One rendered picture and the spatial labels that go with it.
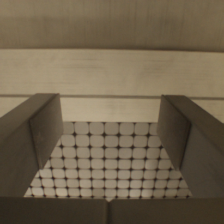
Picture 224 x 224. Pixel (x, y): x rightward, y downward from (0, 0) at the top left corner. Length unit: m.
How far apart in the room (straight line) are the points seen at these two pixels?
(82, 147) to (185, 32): 0.29
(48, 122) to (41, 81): 0.16
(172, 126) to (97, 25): 0.22
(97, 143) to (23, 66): 0.20
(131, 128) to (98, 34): 0.18
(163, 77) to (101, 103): 0.12
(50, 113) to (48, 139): 0.03
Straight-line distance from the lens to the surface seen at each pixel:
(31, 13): 0.34
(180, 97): 0.19
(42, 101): 0.17
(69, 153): 0.37
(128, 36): 0.31
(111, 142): 0.34
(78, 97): 0.30
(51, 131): 0.17
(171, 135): 0.16
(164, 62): 0.30
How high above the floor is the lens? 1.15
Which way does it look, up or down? 67 degrees down
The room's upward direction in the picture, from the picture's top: 180 degrees clockwise
